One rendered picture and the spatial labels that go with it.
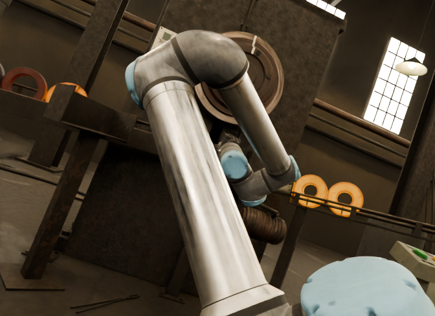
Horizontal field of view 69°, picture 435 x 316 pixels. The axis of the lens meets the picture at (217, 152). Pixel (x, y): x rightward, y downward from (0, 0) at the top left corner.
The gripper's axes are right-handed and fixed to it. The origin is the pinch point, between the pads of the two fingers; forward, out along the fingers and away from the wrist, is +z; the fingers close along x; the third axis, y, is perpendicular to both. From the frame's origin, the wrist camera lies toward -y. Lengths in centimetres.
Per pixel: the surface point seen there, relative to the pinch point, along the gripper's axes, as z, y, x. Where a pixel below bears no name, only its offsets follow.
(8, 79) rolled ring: 14, -12, 99
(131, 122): -9.7, -3.4, 39.8
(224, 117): 18.2, 9.6, 2.1
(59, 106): -23, -5, 63
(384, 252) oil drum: 140, -68, -227
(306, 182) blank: 0.1, -1.4, -43.8
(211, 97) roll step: 18.6, 16.3, 11.6
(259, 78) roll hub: 18.2, 33.7, -6.2
